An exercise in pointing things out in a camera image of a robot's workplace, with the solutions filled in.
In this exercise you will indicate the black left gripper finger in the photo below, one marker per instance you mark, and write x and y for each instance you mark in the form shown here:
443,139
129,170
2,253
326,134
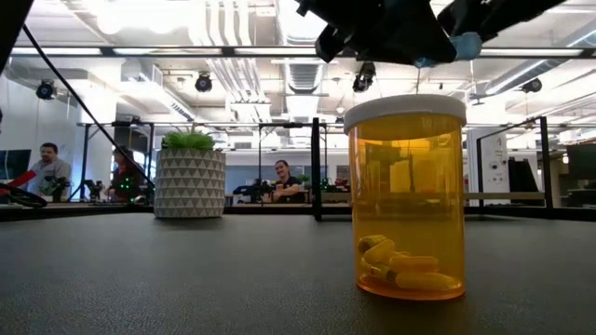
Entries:
410,42

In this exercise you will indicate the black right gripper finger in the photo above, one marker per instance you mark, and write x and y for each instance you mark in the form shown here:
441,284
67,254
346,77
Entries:
493,16

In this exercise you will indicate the black background robot arm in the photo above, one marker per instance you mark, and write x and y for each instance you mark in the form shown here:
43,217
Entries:
253,190

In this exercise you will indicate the large amber bottle yellow capsules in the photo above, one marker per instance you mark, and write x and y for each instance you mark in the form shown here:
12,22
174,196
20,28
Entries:
405,186

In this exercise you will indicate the white cabinet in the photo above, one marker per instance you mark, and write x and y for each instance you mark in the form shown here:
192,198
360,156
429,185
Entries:
493,163

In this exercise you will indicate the black monitor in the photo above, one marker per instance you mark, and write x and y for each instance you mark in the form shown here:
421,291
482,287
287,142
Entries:
582,160

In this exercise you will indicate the person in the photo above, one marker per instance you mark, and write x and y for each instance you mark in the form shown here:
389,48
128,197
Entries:
123,177
49,170
286,183

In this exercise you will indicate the succulent in triangle-patterned pot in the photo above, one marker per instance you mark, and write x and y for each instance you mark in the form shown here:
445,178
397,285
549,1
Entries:
191,186

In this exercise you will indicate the black table mat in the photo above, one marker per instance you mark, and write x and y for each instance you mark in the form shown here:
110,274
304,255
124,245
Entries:
139,288

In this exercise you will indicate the red plastic piece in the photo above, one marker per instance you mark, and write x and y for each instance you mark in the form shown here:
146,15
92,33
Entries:
21,179

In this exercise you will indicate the black hanging camera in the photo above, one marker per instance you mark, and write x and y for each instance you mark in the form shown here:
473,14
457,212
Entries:
364,76
532,85
203,83
45,89

